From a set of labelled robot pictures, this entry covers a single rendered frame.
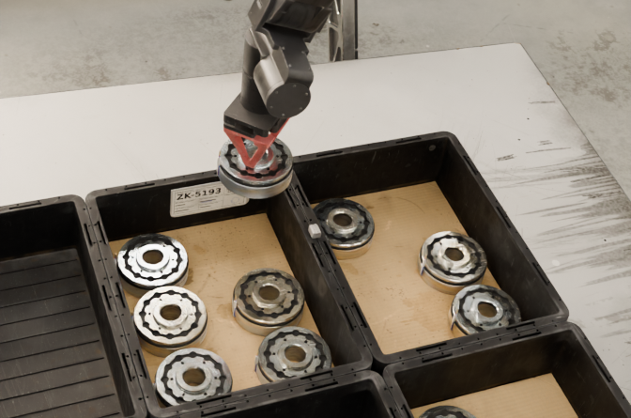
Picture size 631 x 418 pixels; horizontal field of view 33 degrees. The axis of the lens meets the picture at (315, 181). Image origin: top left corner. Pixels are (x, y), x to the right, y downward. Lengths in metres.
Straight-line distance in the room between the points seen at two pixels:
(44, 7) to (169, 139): 1.56
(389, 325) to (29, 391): 0.51
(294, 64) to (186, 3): 2.26
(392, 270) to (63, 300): 0.49
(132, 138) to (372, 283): 0.60
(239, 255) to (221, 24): 1.88
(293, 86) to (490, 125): 0.92
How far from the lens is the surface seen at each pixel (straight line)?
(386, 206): 1.75
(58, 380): 1.51
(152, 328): 1.51
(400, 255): 1.69
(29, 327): 1.57
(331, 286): 1.49
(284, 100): 1.30
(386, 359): 1.43
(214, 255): 1.64
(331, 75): 2.19
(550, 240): 1.97
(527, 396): 1.57
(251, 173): 1.47
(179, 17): 3.48
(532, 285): 1.60
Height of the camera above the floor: 2.07
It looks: 44 degrees down
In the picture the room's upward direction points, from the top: 9 degrees clockwise
